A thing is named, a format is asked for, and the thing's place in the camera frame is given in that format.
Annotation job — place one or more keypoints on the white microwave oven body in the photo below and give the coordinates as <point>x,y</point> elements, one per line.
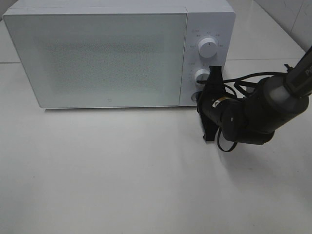
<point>205,18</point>

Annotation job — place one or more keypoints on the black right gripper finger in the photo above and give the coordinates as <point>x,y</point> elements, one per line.
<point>215,74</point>

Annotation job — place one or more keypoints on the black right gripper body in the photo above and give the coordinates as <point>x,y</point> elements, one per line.
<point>210,102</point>

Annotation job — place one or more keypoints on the round white door button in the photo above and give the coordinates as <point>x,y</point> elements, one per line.
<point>196,96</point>

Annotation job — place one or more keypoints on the white timer knob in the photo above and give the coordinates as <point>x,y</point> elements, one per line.
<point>201,76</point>

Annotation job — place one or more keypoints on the white microwave door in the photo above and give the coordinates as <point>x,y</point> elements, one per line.
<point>92,61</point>

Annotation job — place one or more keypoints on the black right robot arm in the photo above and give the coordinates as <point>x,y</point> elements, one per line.
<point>249,109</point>

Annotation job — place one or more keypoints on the upper white power knob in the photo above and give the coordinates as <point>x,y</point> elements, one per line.
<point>207,47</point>

